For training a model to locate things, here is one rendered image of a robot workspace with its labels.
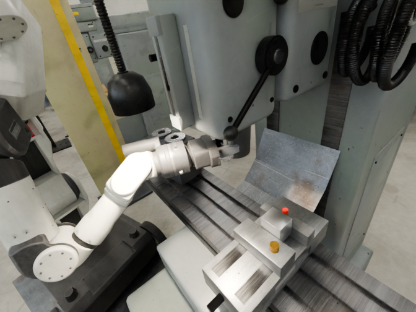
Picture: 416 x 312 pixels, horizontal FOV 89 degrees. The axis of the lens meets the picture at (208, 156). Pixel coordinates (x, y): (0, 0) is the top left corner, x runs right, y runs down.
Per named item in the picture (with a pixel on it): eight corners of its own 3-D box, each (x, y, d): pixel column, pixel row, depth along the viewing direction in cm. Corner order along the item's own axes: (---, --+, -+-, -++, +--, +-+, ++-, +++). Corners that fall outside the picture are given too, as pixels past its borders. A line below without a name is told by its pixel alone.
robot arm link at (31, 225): (21, 303, 42) (-45, 204, 35) (36, 264, 53) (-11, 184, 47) (84, 270, 46) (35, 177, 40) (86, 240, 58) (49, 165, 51)
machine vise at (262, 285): (247, 333, 47) (244, 311, 41) (205, 282, 57) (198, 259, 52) (325, 236, 64) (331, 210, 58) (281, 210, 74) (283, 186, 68)
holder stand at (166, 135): (182, 186, 93) (171, 147, 83) (155, 169, 108) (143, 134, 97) (202, 172, 100) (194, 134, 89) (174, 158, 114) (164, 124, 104)
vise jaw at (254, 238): (280, 278, 49) (281, 268, 47) (233, 239, 59) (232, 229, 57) (294, 260, 52) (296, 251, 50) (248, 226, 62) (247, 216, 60)
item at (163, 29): (181, 130, 46) (154, 15, 35) (172, 126, 49) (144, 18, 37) (196, 124, 48) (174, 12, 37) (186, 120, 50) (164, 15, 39)
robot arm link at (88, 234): (130, 214, 51) (75, 287, 47) (124, 200, 60) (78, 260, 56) (89, 191, 46) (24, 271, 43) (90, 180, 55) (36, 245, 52)
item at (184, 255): (218, 348, 61) (213, 332, 55) (162, 263, 86) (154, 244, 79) (313, 241, 84) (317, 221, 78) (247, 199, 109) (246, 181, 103)
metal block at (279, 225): (279, 246, 54) (280, 230, 51) (260, 232, 58) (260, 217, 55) (291, 233, 57) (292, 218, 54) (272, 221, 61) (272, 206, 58)
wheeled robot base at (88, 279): (28, 273, 127) (-10, 238, 109) (104, 213, 161) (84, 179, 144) (83, 345, 93) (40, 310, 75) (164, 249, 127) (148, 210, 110)
